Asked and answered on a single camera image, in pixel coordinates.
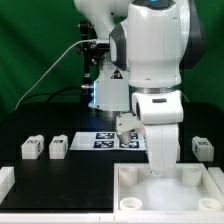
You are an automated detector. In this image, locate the black camera on stand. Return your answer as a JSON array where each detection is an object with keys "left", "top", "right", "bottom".
[{"left": 77, "top": 20, "right": 109, "bottom": 80}]

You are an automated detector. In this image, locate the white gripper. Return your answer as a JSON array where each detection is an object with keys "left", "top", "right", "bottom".
[{"left": 132, "top": 91, "right": 183, "bottom": 173}]

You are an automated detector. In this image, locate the black base cable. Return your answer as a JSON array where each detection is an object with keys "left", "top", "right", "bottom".
[{"left": 15, "top": 85, "right": 94, "bottom": 109}]

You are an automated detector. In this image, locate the white obstacle wall frame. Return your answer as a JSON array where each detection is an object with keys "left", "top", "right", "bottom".
[{"left": 0, "top": 166, "right": 224, "bottom": 224}]

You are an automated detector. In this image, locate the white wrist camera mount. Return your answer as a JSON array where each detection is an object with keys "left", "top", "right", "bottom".
[{"left": 116, "top": 112, "right": 145, "bottom": 144}]

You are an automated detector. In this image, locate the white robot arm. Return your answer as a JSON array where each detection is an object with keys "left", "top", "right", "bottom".
[{"left": 74, "top": 0, "right": 206, "bottom": 173}]

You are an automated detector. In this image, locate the white square tabletop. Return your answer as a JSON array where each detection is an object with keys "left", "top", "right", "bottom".
[{"left": 113, "top": 163, "right": 224, "bottom": 213}]

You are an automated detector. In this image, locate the white camera cable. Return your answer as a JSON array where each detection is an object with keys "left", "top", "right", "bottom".
[{"left": 14, "top": 39, "right": 98, "bottom": 111}]

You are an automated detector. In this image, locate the white fiducial tag sheet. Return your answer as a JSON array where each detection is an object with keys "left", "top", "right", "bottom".
[{"left": 70, "top": 132, "right": 145, "bottom": 151}]

